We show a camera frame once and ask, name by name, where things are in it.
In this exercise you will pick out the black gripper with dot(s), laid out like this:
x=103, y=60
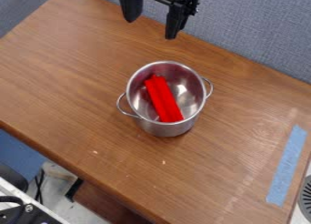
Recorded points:
x=181, y=8

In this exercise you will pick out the grey fan grille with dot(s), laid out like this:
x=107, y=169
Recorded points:
x=305, y=198

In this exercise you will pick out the silver metal pot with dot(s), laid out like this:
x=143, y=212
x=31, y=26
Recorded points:
x=190, y=88

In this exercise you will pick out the red rectangular block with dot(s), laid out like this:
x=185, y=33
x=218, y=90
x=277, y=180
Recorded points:
x=163, y=99

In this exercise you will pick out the blue tape strip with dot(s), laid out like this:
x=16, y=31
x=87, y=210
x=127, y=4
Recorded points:
x=287, y=164

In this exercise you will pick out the black device with handle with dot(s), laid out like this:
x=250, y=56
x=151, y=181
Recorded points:
x=24, y=213

